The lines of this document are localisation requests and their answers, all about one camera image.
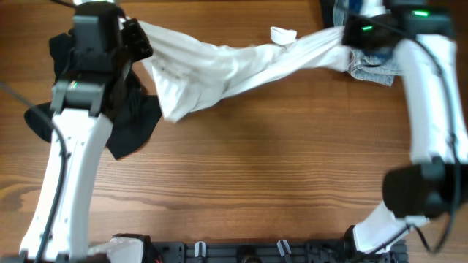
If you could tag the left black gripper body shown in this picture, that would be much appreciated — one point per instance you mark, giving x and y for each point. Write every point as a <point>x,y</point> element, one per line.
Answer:
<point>134,41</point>

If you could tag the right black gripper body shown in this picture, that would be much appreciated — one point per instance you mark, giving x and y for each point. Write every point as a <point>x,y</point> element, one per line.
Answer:
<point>363,34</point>

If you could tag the white t-shirt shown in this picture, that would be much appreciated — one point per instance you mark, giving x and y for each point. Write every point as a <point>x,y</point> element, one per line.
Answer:
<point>191,75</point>

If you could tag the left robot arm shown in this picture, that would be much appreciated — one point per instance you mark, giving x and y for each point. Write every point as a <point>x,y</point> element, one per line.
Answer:
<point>86,99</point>

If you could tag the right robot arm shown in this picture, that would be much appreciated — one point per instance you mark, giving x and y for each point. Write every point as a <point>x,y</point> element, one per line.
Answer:
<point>422,40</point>

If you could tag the black folded garment under jeans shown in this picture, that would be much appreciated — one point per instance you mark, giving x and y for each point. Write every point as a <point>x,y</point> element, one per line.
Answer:
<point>327,8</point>

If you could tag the light blue denim jeans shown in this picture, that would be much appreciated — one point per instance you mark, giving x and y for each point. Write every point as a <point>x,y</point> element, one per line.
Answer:
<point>377,67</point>

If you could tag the black t-shirt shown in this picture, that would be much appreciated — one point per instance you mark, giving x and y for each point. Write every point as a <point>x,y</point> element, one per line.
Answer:
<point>134,124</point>

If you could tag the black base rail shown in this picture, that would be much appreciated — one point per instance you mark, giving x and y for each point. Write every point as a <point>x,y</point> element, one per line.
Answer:
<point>313,251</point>

